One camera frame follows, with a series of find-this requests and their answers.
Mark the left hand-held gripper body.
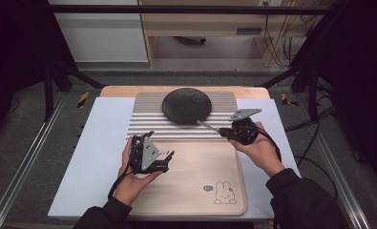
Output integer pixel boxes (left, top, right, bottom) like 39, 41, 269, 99
128, 135, 171, 175

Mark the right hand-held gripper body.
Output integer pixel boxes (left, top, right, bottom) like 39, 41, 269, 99
228, 108, 262, 146

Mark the beige tray with rabbit print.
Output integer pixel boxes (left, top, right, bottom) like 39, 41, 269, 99
128, 138, 248, 218

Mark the black textured plate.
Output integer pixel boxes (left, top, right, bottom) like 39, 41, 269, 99
161, 87, 213, 126

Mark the person's right hand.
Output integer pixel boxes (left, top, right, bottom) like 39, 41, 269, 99
229, 121, 286, 178

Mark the person's left hand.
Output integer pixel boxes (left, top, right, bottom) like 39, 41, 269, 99
113, 136, 163, 207

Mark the striped metal drying rack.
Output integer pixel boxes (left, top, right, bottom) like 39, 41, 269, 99
125, 92, 244, 142

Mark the pale blue table board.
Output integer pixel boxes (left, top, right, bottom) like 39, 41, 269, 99
47, 96, 302, 221

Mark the white cabinet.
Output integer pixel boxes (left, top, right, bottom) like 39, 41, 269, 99
48, 0, 149, 63

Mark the wooden desk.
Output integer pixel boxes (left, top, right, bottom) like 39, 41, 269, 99
137, 0, 328, 69

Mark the right hand-held gripper cable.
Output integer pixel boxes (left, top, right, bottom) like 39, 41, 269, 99
256, 127, 339, 202

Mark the black floor cable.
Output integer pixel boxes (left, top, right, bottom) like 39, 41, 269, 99
284, 106, 337, 133

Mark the black frame stand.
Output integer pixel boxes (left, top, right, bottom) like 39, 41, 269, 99
43, 60, 104, 122
259, 60, 321, 123

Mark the bundle of hanging cables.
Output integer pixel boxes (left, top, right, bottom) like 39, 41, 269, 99
263, 13, 309, 70

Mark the aluminium floor rail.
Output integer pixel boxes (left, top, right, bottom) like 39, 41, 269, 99
0, 94, 66, 229
314, 128, 372, 229

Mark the black frame crossbar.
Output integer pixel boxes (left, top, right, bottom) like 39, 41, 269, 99
47, 4, 332, 16

